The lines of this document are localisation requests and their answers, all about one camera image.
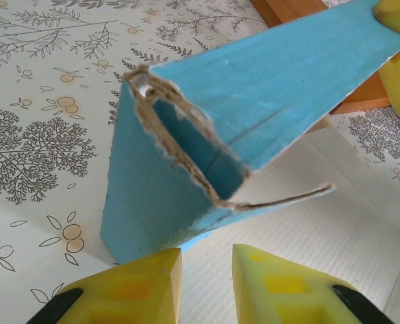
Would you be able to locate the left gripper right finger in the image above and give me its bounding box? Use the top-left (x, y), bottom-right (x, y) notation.
top-left (232, 243), bottom-right (395, 324)

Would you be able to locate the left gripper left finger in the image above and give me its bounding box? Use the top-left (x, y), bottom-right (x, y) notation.
top-left (29, 248), bottom-right (183, 324)

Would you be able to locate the blue paper box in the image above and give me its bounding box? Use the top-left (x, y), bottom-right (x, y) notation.
top-left (100, 0), bottom-right (400, 324)

